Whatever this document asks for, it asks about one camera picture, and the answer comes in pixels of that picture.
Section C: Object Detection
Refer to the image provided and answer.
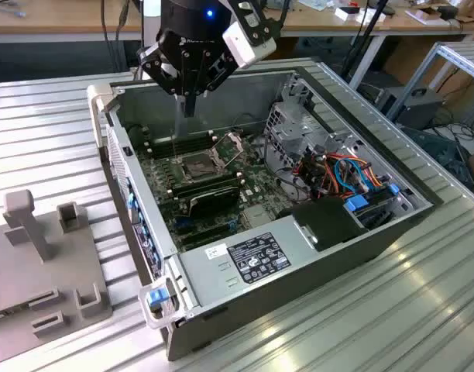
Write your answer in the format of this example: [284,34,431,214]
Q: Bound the grey parts rack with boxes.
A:
[0,188,115,367]

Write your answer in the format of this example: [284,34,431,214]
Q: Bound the blue flat data wire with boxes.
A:
[333,157,369,195]

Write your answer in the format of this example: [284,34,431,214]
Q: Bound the black plastic air shroud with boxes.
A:
[277,195,370,253]

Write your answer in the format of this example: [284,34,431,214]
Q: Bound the dark teal plastic bin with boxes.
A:
[397,124,474,191]

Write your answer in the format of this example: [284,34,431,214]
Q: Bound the loose white papers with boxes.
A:
[297,0,335,12]

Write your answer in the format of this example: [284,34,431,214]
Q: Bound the brown cardboard box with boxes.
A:
[382,36,474,104]

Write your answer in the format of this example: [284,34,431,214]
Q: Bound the pale open cardboard box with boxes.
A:
[405,4,442,26]

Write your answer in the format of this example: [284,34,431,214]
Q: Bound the silver power supply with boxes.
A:
[177,215,320,309]

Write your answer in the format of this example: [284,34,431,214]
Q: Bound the CPU socket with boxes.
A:
[174,150,227,185]

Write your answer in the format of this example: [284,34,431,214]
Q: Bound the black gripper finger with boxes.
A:
[188,52,238,117]
[138,42,191,116]

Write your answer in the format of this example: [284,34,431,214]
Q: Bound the black cable with inline plug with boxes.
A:
[99,0,130,77]

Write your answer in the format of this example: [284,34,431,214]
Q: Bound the coloured power wire bundle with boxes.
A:
[294,153,338,201]

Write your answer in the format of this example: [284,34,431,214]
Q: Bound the silver disk bay cage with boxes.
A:
[264,75,364,183]

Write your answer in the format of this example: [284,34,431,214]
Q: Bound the black expansion slot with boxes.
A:
[178,222,231,238]
[181,232,227,250]

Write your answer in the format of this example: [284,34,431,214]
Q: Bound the silver chipset heatsink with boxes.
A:
[242,205,272,229]

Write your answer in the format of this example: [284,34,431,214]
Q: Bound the black looped cable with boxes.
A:
[125,122,149,140]

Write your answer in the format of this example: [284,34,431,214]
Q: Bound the green motherboard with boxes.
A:
[135,129,284,252]

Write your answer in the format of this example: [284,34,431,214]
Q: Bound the dark grey box with handle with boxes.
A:
[375,85,447,131]

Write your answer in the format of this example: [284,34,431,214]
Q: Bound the black office chair base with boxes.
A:
[293,36,339,59]

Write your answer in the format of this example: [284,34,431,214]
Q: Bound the aluminium profile frame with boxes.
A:
[386,40,474,122]

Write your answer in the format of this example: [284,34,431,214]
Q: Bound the orange data wire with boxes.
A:
[322,153,382,187]

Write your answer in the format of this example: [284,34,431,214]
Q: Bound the blue case latch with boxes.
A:
[149,288,173,312]

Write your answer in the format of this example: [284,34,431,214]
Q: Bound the grey PC case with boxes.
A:
[85,65,445,363]

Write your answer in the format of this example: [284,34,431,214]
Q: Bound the black tripod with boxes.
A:
[339,0,391,78]

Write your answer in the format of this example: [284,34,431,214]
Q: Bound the blue disk carrier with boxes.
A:
[343,184,401,230]

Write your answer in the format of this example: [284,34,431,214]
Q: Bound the green RAM stick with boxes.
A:
[0,304,33,323]

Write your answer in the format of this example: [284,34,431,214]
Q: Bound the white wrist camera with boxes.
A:
[221,0,281,71]

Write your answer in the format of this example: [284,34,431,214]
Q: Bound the long wooden desk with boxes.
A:
[0,0,474,44]

